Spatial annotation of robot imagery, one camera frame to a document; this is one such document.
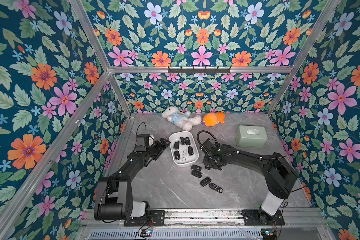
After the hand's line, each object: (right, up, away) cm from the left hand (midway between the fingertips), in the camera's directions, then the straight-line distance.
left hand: (168, 144), depth 88 cm
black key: (+17, -14, +2) cm, 22 cm away
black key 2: (+17, -17, 0) cm, 24 cm away
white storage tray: (+9, -4, +13) cm, 16 cm away
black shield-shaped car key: (+4, -2, +12) cm, 13 cm away
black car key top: (+7, +1, +13) cm, 15 cm away
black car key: (+11, +1, +13) cm, 17 cm away
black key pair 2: (+5, -8, +7) cm, 11 cm away
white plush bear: (+7, +17, +19) cm, 26 cm away
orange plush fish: (+29, +16, +19) cm, 39 cm away
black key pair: (+13, -5, +10) cm, 17 cm away
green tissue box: (+53, +4, +7) cm, 54 cm away
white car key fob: (+9, -6, +7) cm, 13 cm away
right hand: (+23, -12, 0) cm, 26 cm away
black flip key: (+22, -21, -4) cm, 30 cm away
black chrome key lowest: (+28, -23, -6) cm, 37 cm away
